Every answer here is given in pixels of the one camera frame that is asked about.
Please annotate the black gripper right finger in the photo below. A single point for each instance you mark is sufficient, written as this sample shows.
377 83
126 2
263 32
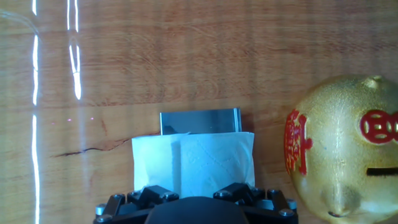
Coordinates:
261 202

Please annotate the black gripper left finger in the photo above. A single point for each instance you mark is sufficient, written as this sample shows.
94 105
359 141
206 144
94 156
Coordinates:
149 199

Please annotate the white paper roll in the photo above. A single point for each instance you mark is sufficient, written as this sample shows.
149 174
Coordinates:
199 161

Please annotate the mirror steel roll holder shelf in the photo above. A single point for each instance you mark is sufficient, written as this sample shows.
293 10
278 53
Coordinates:
199 121

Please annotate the golden piggy bank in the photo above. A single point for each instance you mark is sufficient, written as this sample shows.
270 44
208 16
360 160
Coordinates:
339 161

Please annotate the wooden board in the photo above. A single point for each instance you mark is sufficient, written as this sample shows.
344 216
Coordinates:
124 46

